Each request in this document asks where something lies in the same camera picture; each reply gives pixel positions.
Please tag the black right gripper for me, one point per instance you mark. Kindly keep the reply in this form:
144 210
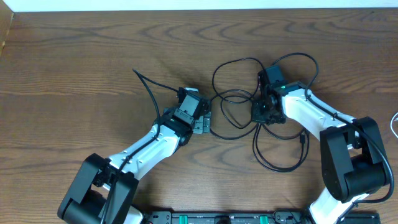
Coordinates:
255 104

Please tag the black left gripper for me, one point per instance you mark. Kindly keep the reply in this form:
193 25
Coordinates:
203 125

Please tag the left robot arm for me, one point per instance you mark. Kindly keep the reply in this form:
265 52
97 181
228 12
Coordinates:
103 188

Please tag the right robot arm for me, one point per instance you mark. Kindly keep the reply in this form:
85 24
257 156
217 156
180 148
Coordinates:
355 168

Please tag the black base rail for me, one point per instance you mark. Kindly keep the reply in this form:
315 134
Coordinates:
283 217

